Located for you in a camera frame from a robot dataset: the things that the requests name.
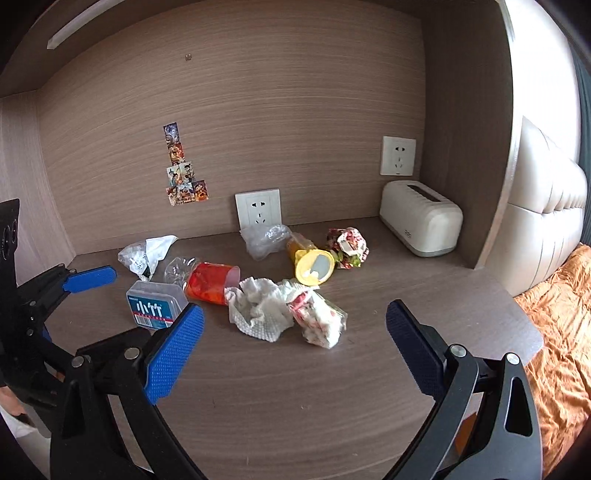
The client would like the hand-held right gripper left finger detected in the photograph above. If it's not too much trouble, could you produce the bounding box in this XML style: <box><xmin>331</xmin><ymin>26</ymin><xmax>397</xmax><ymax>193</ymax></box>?
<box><xmin>50</xmin><ymin>304</ymin><xmax>208</xmax><ymax>480</ymax></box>

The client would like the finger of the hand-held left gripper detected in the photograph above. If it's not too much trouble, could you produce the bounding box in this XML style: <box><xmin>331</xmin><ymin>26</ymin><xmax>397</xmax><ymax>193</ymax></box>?
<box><xmin>16</xmin><ymin>265</ymin><xmax>117</xmax><ymax>324</ymax></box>
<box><xmin>74</xmin><ymin>326</ymin><xmax>154</xmax><ymax>358</ymax></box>

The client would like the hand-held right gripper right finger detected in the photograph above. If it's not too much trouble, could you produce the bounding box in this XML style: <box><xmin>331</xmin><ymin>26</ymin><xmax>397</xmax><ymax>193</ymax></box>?
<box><xmin>383</xmin><ymin>299</ymin><xmax>544</xmax><ymax>480</ymax></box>

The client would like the small blue label plastic box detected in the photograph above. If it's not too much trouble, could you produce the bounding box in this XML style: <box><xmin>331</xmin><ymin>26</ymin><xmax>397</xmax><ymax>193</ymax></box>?
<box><xmin>126</xmin><ymin>280</ymin><xmax>189</xmax><ymax>329</ymax></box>

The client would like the white plastic bag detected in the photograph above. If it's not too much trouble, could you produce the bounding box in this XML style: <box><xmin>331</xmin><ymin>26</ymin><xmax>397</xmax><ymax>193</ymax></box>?
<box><xmin>117</xmin><ymin>235</ymin><xmax>178</xmax><ymax>281</ymax></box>

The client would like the red clear plastic cup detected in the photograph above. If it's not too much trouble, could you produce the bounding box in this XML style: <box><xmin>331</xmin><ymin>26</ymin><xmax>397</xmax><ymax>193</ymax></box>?
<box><xmin>185</xmin><ymin>261</ymin><xmax>241</xmax><ymax>305</ymax></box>

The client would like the white paper towel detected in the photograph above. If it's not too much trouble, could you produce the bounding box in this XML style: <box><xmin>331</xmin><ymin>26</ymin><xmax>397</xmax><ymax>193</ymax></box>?
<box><xmin>225</xmin><ymin>277</ymin><xmax>305</xmax><ymax>343</ymax></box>

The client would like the floral snack wrapper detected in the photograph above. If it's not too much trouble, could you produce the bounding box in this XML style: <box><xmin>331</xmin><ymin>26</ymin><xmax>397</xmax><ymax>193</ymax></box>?
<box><xmin>287</xmin><ymin>288</ymin><xmax>348</xmax><ymax>349</ymax></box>

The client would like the floral paper ball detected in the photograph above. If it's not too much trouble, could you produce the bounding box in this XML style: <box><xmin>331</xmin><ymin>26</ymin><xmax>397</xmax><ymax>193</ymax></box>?
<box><xmin>325</xmin><ymin>227</ymin><xmax>370</xmax><ymax>271</ymax></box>

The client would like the yellow lidded cup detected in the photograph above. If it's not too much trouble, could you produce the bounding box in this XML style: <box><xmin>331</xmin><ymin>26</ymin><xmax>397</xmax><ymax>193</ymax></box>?
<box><xmin>286</xmin><ymin>233</ymin><xmax>336</xmax><ymax>286</ymax></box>

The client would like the clear plastic bag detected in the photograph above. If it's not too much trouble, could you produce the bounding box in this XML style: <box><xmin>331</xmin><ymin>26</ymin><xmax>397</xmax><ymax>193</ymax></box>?
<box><xmin>240</xmin><ymin>224</ymin><xmax>293</xmax><ymax>261</ymax></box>

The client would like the white ribbed tissue box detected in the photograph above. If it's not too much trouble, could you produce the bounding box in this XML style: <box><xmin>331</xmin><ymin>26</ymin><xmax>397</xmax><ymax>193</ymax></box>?
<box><xmin>379</xmin><ymin>180</ymin><xmax>464</xmax><ymax>258</ymax></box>

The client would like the cartoon sticker strip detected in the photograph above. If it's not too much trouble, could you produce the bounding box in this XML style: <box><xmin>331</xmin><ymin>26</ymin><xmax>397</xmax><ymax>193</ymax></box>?
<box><xmin>163</xmin><ymin>122</ymin><xmax>208</xmax><ymax>206</ymax></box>

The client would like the orange bed blanket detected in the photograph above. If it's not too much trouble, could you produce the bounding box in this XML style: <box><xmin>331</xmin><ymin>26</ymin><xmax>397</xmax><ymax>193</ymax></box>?
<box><xmin>512</xmin><ymin>244</ymin><xmax>591</xmax><ymax>476</ymax></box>

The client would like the cream padded bed headboard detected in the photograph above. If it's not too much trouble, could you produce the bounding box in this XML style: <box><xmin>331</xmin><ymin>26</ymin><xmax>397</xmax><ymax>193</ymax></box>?
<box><xmin>485</xmin><ymin>115</ymin><xmax>591</xmax><ymax>298</ymax></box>

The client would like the white light bar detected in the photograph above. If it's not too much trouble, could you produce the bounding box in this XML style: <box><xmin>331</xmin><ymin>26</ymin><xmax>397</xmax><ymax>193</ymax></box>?
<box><xmin>46</xmin><ymin>0</ymin><xmax>126</xmax><ymax>49</ymax></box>

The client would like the wooden desk with hutch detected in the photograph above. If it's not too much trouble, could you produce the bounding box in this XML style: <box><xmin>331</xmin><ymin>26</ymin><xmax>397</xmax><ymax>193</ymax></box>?
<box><xmin>0</xmin><ymin>0</ymin><xmax>544</xmax><ymax>480</ymax></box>

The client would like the grey blue curtain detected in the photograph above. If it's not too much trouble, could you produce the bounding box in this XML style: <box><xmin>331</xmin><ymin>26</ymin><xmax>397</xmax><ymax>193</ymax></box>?
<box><xmin>570</xmin><ymin>41</ymin><xmax>591</xmax><ymax>158</ymax></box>

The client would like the white wall socket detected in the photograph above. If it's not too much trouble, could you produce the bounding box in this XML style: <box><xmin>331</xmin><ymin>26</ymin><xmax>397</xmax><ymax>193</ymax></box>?
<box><xmin>235</xmin><ymin>188</ymin><xmax>281</xmax><ymax>232</ymax></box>
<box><xmin>380</xmin><ymin>136</ymin><xmax>417</xmax><ymax>176</ymax></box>

